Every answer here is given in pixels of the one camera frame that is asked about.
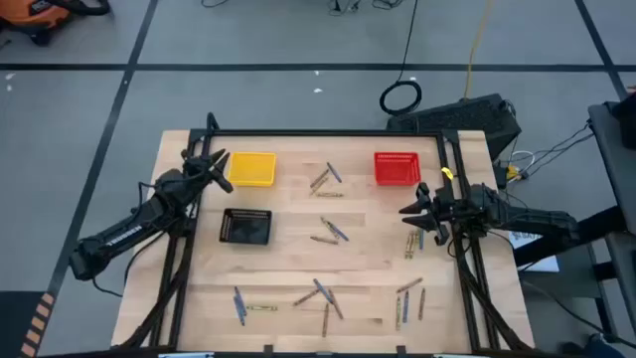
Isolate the black coiled cable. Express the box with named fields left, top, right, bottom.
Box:
left=379, top=0, right=423, bottom=116

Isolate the orange shop vacuum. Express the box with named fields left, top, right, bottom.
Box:
left=0, top=0, right=111, bottom=47

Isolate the yellow hanging cable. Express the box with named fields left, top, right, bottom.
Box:
left=462, top=0, right=496, bottom=100

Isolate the grey cable bundle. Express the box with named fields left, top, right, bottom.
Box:
left=496, top=121, right=595, bottom=185

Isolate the black computer case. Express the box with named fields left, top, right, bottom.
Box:
left=386, top=92, right=523, bottom=161

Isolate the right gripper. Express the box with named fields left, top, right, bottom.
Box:
left=398, top=182, right=468, bottom=248

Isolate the black cable tangle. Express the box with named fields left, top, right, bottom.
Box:
left=327, top=0, right=406, bottom=14

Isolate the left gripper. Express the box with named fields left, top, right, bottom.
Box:
left=179, top=148, right=235, bottom=195

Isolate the white printed paper sheet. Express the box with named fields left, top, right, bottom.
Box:
left=506, top=228, right=560, bottom=273

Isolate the yellow plastic basket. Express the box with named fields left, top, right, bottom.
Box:
left=227, top=151, right=278, bottom=188

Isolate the red plastic basket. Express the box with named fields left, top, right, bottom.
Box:
left=373, top=151, right=422, bottom=188

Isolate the black plastic basket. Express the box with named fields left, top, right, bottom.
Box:
left=219, top=207, right=273, bottom=247

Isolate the black aluminium table frame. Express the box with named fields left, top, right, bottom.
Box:
left=116, top=111, right=536, bottom=354

